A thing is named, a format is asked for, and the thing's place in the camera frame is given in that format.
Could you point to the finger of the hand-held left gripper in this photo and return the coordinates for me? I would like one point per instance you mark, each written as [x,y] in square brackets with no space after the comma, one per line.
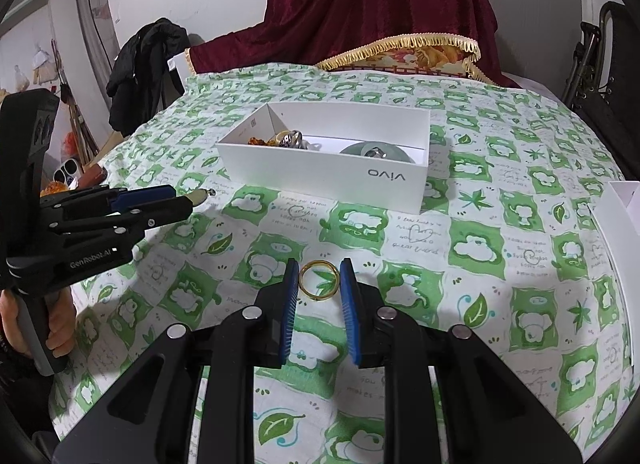
[142,196]
[160,216]

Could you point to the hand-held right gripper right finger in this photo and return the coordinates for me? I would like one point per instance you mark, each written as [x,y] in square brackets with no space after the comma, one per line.
[350,314]

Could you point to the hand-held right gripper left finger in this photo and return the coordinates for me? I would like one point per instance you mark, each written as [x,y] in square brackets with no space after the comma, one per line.
[289,314]

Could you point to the pale yellow pendant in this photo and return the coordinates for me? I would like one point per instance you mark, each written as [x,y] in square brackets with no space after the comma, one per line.
[197,197]

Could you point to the white cardboard box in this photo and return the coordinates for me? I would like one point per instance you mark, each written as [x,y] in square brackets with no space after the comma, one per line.
[320,173]

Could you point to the person's left forearm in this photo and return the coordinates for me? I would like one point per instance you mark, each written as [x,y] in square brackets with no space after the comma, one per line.
[20,394]

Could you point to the person's left hand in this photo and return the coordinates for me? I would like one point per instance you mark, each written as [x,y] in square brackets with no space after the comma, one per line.
[62,324]

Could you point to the white framed sunglasses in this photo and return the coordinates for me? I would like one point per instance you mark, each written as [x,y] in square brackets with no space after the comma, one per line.
[66,171]

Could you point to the reddish brown object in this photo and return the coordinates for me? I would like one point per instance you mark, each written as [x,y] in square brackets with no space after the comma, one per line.
[95,176]

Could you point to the black jacket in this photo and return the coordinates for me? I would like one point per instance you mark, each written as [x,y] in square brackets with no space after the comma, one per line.
[145,73]

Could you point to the white panel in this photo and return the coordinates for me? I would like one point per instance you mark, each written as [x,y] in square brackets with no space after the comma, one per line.
[177,63]

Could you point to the grey green jade bangle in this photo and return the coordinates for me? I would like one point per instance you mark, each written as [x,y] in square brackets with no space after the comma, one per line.
[360,151]

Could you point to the green printed tablecloth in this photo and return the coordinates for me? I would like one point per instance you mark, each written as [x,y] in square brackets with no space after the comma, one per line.
[500,244]

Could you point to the floral patterned cushion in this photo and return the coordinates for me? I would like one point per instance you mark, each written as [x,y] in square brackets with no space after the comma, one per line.
[415,58]

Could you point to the white box lid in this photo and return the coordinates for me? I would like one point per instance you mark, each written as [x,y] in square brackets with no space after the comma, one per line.
[622,224]

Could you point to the black folding chair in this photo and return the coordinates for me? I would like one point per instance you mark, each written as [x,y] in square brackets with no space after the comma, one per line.
[615,108]

